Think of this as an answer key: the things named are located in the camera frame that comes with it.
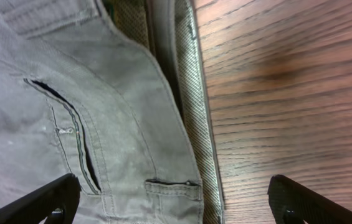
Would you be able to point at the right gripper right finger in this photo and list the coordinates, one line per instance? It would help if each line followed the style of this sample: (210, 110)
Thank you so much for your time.
(291, 202)

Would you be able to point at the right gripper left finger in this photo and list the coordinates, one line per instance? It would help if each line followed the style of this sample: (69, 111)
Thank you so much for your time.
(55, 202)

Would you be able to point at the grey shorts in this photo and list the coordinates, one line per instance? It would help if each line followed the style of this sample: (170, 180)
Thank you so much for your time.
(112, 92)

